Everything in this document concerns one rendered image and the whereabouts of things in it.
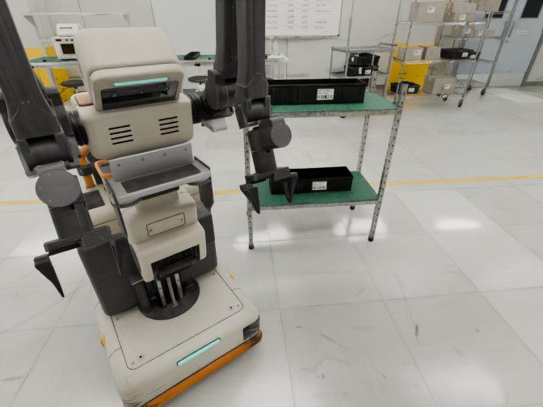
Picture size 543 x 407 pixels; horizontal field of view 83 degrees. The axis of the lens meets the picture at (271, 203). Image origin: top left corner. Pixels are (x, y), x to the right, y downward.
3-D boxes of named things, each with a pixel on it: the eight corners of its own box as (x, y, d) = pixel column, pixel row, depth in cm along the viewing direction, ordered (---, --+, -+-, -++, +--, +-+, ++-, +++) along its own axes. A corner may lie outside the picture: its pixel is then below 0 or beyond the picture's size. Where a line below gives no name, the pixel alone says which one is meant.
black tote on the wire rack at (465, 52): (449, 60, 491) (452, 50, 484) (437, 57, 516) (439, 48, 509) (471, 59, 498) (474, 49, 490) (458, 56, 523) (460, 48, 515)
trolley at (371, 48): (322, 110, 516) (329, 43, 463) (368, 105, 542) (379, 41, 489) (339, 119, 473) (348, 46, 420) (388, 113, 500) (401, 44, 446)
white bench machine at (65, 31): (66, 57, 475) (55, 23, 450) (97, 56, 482) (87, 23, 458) (57, 60, 444) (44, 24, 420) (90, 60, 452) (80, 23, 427)
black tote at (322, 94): (267, 105, 179) (267, 85, 174) (265, 98, 194) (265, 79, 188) (363, 102, 184) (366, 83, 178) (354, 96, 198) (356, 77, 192)
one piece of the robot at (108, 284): (102, 301, 156) (35, 146, 111) (202, 258, 183) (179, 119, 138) (118, 352, 133) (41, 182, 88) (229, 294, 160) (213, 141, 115)
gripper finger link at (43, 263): (96, 288, 54) (79, 238, 53) (48, 307, 50) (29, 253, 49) (92, 282, 60) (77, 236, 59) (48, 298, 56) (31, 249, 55)
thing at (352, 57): (339, 93, 619) (344, 52, 579) (361, 92, 625) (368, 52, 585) (351, 101, 565) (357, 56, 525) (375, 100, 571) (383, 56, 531)
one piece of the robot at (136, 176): (113, 221, 92) (90, 154, 81) (199, 194, 106) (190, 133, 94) (127, 249, 81) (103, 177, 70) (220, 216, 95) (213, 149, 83)
